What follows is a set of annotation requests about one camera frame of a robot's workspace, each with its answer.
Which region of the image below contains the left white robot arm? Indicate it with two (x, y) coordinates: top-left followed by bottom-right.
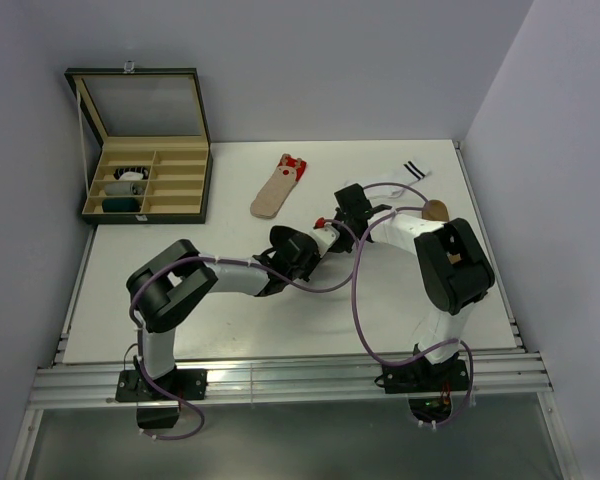
(126, 231), (328, 399)

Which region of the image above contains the black compartment storage box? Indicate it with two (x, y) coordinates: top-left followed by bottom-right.
(64, 62), (213, 225)

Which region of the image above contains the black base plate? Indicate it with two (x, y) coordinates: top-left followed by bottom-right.
(114, 368), (207, 430)
(374, 354), (470, 423)

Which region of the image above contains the beige reindeer sock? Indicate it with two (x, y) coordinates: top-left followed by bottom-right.
(250, 154), (307, 219)

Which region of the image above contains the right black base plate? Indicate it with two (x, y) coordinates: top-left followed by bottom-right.
(374, 354), (470, 423)

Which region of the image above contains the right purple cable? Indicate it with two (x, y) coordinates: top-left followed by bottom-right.
(349, 182), (476, 429)

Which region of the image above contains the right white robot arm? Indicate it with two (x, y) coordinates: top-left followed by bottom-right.
(335, 184), (495, 390)

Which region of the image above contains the grey rolled sock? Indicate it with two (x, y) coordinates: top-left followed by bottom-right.
(103, 181), (144, 196)

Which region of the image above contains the aluminium mounting rail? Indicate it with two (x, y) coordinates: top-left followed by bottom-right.
(27, 351), (552, 410)

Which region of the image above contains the brown sock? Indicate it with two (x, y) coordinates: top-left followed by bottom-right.
(421, 199), (462, 264)

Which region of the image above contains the white striped sock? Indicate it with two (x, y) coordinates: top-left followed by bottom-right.
(343, 160), (432, 199)

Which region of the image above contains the dark green rolled sock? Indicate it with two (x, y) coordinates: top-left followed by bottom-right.
(102, 197), (141, 213)

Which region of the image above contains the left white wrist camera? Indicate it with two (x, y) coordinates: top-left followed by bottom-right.
(309, 217), (340, 257)

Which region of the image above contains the black white rolled sock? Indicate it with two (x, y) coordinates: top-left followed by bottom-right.
(113, 166), (150, 181)

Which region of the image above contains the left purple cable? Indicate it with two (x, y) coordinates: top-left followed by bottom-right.
(129, 217), (366, 442)

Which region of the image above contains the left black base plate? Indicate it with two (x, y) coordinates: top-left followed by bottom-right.
(114, 368), (207, 430)

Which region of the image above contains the purple cable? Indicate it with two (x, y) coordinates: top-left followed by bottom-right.
(349, 182), (476, 429)
(129, 217), (366, 442)

